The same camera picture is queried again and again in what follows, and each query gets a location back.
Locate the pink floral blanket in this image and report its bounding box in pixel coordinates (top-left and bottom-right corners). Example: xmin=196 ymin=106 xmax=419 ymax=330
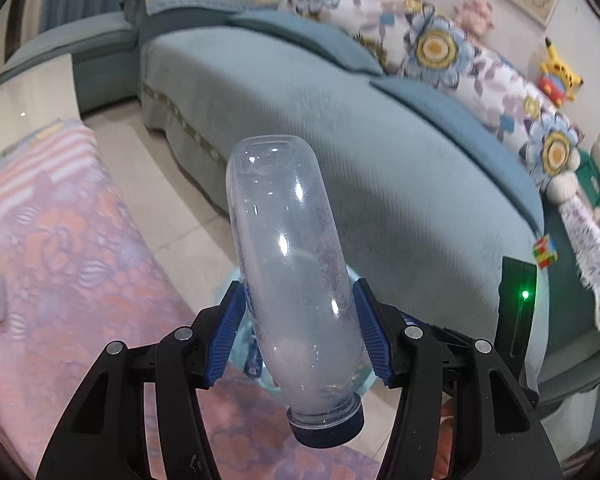
xmin=0 ymin=119 xmax=381 ymax=480

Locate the teal throw cushion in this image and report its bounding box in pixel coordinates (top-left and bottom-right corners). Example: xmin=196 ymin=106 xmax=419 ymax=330
xmin=370 ymin=76 xmax=546 ymax=233
xmin=227 ymin=10 xmax=385 ymax=77

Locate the pink pig plush toy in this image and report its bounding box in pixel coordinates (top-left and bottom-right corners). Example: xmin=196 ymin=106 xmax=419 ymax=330
xmin=452 ymin=0 xmax=496 ymax=34

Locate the light blue plastic basket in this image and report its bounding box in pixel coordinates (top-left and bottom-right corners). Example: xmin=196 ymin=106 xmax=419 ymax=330
xmin=224 ymin=265 xmax=377 ymax=397

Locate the yellow mouse plush toy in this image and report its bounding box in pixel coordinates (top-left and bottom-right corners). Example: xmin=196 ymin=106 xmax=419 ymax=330
xmin=536 ymin=36 xmax=584 ymax=107

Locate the colourful puzzle cube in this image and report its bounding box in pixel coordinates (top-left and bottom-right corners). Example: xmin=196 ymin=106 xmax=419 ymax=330
xmin=531 ymin=234 xmax=559 ymax=270

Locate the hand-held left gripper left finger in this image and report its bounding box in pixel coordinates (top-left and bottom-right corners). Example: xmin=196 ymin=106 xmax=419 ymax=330
xmin=35 ymin=282 xmax=247 ymax=480

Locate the white speckled plush pillow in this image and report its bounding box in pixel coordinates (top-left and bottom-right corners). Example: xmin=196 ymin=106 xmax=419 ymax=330
xmin=559 ymin=195 xmax=600 ymax=337

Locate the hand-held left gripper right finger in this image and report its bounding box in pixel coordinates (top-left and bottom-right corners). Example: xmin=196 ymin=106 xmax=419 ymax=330
xmin=351 ymin=277 xmax=563 ymax=480

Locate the teal fabric sofa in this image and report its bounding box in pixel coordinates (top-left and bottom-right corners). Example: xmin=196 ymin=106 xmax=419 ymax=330
xmin=0 ymin=0 xmax=600 ymax=463

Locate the clear plastic bottle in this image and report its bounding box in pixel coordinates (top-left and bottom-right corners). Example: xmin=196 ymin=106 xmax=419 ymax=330
xmin=225 ymin=135 xmax=366 ymax=449

